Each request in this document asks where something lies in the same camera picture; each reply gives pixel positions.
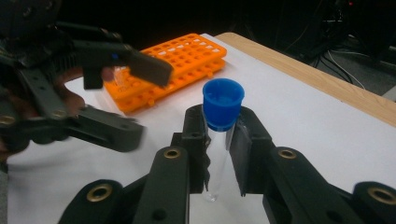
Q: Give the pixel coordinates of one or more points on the orange plastic tube rack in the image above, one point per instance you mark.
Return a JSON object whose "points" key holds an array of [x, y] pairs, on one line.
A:
{"points": [[193, 59]]}

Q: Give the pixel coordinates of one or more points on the white table mat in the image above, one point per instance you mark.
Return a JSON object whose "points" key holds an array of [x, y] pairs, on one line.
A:
{"points": [[311, 140]]}

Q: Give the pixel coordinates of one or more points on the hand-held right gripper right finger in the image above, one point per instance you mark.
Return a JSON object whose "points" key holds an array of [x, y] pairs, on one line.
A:
{"points": [[289, 186]]}

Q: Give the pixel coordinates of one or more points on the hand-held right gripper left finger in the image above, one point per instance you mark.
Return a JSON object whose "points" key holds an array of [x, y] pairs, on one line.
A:
{"points": [[171, 180]]}

